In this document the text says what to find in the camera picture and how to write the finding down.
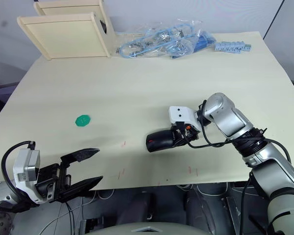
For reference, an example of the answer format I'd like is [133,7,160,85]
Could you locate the grey robot torso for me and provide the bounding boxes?
[87,221,208,235]

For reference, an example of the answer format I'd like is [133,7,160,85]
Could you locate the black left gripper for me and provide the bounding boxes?
[35,147,104,203]

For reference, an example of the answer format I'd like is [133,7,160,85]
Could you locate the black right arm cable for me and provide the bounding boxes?
[180,99,293,164]

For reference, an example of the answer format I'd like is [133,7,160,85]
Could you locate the clear bag of blue cables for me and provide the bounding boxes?
[114,18,203,60]

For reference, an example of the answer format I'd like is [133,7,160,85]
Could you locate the green round plastic disc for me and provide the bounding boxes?
[74,114,92,128]

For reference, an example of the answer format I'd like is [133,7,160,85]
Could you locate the clear bag of dark blue parts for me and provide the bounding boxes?
[171,29,217,60]

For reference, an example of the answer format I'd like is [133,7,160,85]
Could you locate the light blue terminal block strip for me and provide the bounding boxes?
[214,41,253,53]

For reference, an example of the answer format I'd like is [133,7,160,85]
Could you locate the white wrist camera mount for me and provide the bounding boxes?
[169,106,201,131]
[13,148,50,205]

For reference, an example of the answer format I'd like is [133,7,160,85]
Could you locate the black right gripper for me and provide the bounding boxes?
[171,123,201,147]

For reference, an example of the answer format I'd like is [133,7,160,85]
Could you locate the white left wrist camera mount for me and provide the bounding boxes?
[13,148,50,205]

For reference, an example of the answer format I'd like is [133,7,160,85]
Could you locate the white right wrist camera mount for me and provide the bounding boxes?
[169,106,201,131]

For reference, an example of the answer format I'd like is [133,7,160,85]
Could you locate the light wooden shelf rack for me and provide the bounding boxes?
[17,0,116,61]

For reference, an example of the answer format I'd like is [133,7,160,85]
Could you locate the dark rounded shape under table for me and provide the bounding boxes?
[183,188,222,232]

